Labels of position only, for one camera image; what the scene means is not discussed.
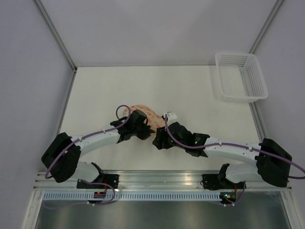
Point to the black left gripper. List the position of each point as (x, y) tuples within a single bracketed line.
[(147, 132)]

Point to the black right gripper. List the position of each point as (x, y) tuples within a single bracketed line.
[(161, 137)]

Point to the floral mesh laundry bag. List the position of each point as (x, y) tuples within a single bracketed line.
[(153, 119)]

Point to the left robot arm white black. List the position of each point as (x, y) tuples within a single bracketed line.
[(62, 157)]

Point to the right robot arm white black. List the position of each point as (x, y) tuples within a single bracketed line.
[(265, 161)]

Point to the white plastic perforated basket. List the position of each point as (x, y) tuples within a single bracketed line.
[(240, 77)]

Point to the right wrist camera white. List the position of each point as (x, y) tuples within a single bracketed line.
[(170, 117)]

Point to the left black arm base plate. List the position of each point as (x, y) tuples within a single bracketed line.
[(109, 179)]

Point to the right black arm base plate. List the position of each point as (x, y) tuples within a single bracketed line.
[(214, 182)]

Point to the aluminium mounting rail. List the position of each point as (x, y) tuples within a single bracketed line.
[(138, 180)]

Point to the white slotted cable duct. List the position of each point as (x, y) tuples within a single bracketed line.
[(133, 195)]

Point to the left aluminium frame post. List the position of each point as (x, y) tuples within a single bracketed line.
[(55, 34)]

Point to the aluminium frame post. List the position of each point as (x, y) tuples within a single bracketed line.
[(267, 24), (55, 34)]

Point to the right aluminium frame post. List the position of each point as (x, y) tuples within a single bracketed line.
[(267, 24)]

